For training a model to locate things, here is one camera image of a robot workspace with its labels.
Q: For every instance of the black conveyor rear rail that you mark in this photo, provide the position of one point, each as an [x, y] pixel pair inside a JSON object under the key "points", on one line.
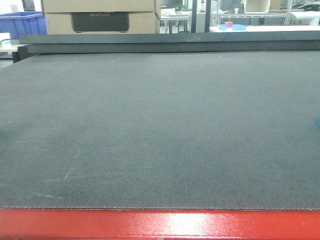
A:
{"points": [[302, 40]]}

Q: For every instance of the black vertical pole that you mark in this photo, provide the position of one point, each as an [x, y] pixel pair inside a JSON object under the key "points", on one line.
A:
{"points": [[207, 16]]}

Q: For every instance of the dark grey conveyor belt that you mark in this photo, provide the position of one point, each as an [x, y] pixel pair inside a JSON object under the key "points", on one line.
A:
{"points": [[224, 130]]}

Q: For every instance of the small blue tray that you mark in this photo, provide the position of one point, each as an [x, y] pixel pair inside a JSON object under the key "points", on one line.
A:
{"points": [[234, 27]]}

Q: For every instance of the white metal rack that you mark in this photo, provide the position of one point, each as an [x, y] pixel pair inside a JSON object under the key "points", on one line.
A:
{"points": [[268, 12]]}

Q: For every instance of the red conveyor frame edge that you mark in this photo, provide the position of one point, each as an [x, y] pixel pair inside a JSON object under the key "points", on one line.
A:
{"points": [[63, 224]]}

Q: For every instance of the large cardboard box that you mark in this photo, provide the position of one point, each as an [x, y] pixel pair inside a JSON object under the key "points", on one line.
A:
{"points": [[69, 17]]}

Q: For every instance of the red block in tray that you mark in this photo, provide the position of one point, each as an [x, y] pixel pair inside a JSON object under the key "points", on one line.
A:
{"points": [[228, 24]]}

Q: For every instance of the blue plastic crate background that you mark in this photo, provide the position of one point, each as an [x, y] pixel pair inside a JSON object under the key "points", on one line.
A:
{"points": [[23, 23]]}

